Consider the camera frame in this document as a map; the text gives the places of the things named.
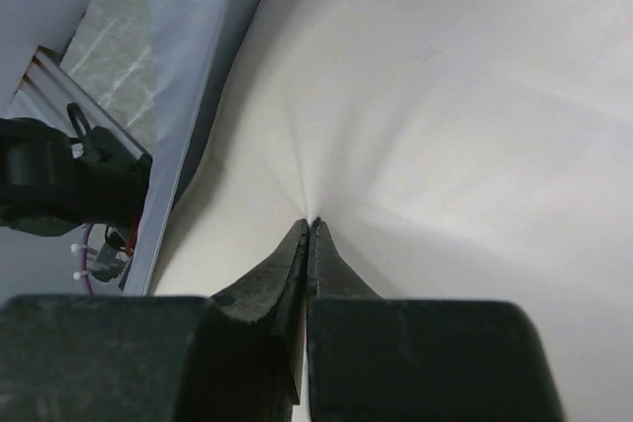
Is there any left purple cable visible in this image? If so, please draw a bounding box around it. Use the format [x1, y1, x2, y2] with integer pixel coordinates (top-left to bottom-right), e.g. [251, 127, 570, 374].
[71, 222, 98, 297]

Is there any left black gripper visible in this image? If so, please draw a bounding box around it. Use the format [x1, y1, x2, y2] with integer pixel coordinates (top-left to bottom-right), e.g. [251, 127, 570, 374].
[1, 102, 152, 237]

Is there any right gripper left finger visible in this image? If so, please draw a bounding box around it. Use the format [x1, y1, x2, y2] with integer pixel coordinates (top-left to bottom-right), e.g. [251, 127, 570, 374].
[1, 220, 309, 421]

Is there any grey pillowcase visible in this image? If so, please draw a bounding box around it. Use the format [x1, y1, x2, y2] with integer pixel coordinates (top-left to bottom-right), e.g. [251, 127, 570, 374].
[124, 0, 261, 295]

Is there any aluminium frame rail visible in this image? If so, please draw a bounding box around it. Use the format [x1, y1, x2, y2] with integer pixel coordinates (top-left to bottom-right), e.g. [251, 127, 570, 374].
[1, 46, 147, 158]

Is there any cream pillow with bear print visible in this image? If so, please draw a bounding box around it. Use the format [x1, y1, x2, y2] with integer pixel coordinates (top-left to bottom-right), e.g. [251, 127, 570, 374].
[151, 0, 632, 421]

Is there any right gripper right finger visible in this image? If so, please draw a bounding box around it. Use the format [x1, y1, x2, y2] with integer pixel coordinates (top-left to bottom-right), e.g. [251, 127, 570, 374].
[307, 220, 565, 421]

